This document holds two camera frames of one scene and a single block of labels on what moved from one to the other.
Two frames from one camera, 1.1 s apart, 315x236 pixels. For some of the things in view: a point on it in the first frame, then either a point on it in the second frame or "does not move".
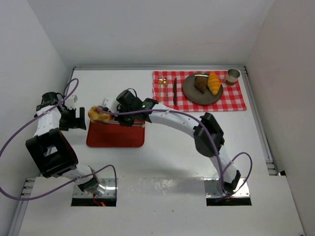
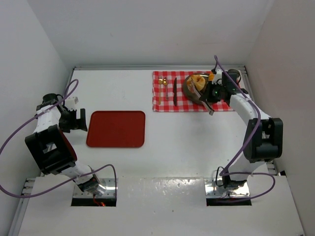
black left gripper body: (70, 118) does not move
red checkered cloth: (168, 91) does not move
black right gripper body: (122, 118) -> (207, 96)
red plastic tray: (110, 133) does not move
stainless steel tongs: (142, 124) -> (211, 111)
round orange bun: (94, 113) -> (199, 81)
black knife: (174, 92) does not move
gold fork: (160, 82) does not move
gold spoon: (165, 82) does not move
